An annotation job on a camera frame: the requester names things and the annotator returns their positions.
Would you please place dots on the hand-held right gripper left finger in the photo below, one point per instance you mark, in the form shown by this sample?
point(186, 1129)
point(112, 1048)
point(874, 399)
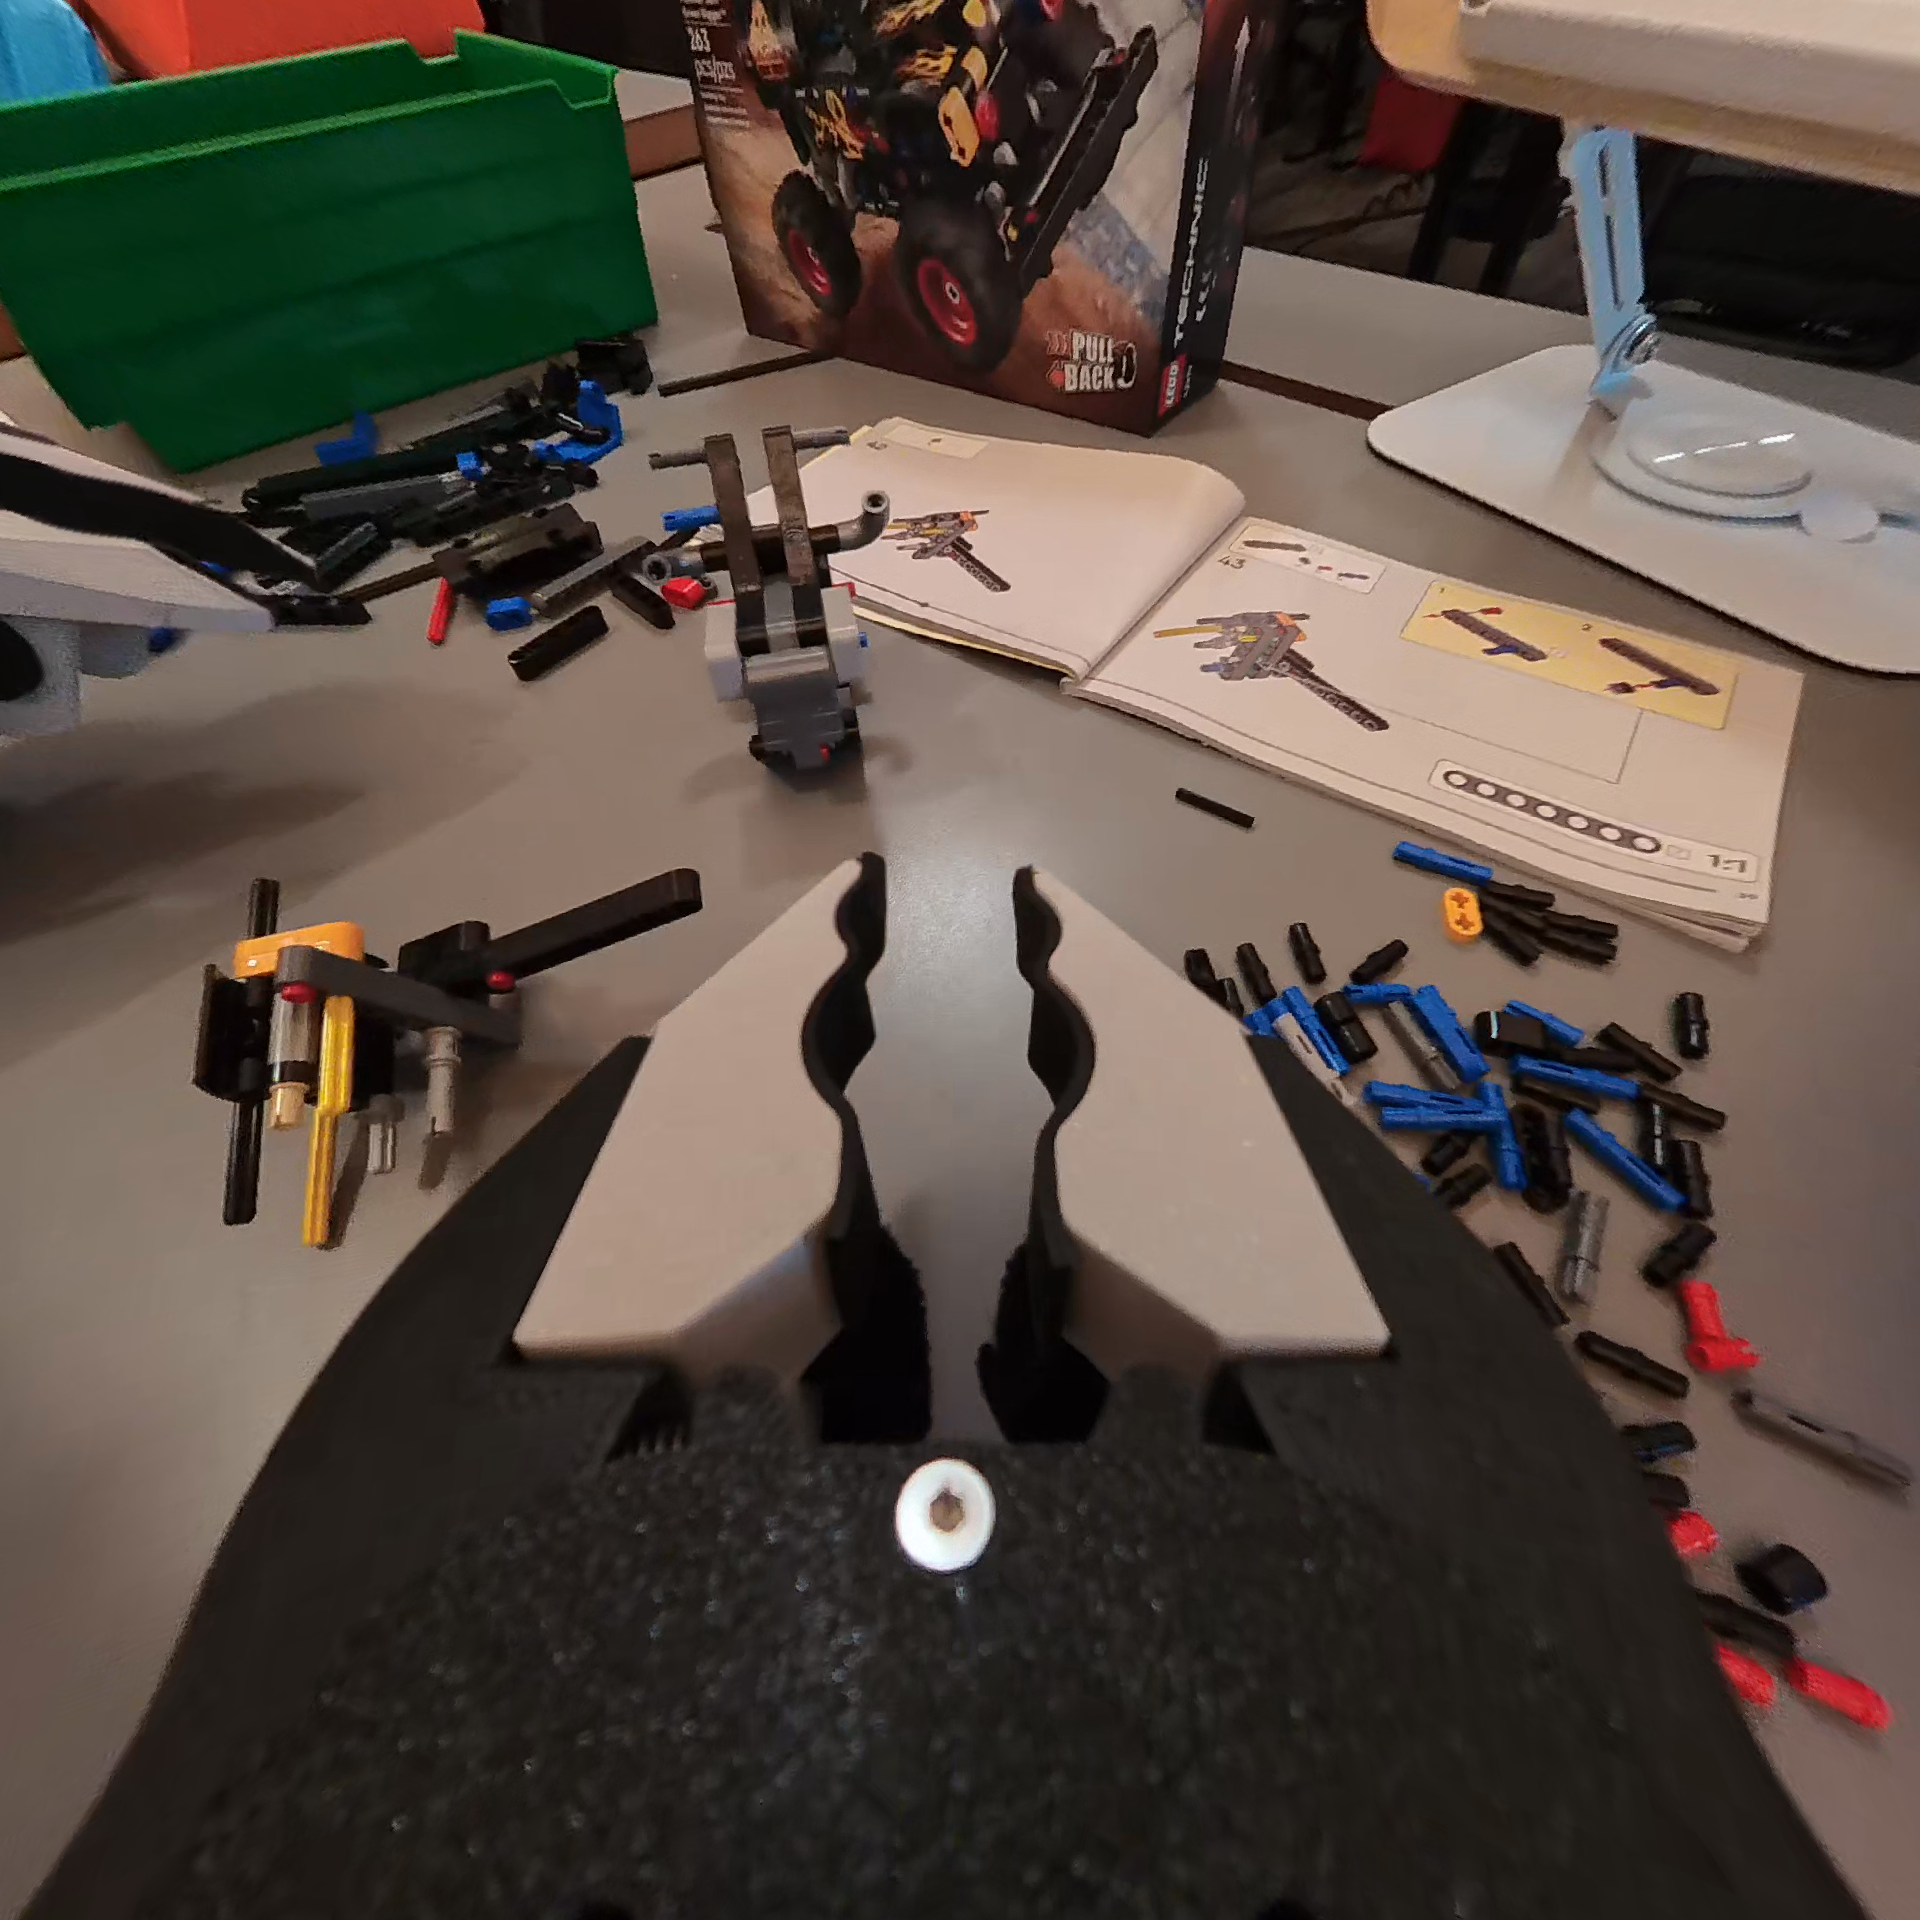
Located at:
point(704, 1184)

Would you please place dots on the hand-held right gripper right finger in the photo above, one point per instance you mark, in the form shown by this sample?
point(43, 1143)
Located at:
point(1200, 1200)

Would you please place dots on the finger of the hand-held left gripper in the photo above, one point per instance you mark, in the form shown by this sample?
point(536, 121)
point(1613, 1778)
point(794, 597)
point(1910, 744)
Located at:
point(89, 469)
point(118, 585)

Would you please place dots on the short black lego beam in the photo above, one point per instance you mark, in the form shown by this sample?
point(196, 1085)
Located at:
point(328, 608)

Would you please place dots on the yellow black lego assembly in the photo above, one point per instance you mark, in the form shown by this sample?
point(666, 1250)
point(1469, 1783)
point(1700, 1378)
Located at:
point(450, 990)

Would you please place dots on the pile of small lego pins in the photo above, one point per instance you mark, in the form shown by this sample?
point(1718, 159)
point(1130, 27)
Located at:
point(1516, 1066)

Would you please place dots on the pile of black lego beams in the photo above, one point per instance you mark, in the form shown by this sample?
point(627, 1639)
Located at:
point(494, 555)

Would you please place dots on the lego instruction booklet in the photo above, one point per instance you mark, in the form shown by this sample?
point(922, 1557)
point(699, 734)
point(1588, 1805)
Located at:
point(1349, 705)

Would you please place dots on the grey motor lego assembly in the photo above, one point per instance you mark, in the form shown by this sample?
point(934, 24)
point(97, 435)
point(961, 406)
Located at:
point(780, 646)

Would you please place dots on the small black lego axle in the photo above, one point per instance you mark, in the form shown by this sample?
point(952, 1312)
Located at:
point(1212, 807)

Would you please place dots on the long black lego axle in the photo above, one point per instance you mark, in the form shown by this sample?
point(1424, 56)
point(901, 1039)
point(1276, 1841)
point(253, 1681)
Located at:
point(733, 377)

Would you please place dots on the lego set box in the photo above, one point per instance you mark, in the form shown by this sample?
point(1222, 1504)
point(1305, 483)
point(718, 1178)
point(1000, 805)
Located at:
point(961, 195)

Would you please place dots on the green plastic bin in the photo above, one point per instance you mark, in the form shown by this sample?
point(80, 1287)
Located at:
point(329, 240)

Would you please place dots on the light blue bag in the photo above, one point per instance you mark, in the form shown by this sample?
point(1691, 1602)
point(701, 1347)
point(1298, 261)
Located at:
point(43, 45)

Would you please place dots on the orange armchair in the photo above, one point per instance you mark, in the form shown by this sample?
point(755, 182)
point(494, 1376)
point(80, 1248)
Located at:
point(269, 30)

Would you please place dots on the white document stand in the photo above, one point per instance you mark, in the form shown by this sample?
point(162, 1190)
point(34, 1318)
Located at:
point(1500, 435)

